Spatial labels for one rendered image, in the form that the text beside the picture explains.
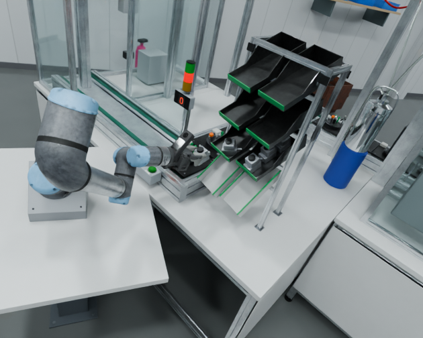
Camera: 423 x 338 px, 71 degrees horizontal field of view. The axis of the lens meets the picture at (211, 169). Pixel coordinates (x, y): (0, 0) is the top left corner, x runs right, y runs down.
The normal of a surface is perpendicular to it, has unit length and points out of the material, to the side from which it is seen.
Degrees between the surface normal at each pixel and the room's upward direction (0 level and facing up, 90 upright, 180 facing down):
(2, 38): 90
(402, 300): 90
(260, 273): 0
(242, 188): 45
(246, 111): 25
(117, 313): 0
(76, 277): 0
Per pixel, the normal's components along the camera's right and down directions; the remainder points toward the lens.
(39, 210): 0.33, -0.11
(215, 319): 0.20, -0.78
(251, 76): -0.15, -0.61
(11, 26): 0.32, 0.63
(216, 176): -0.42, -0.39
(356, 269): -0.68, 0.33
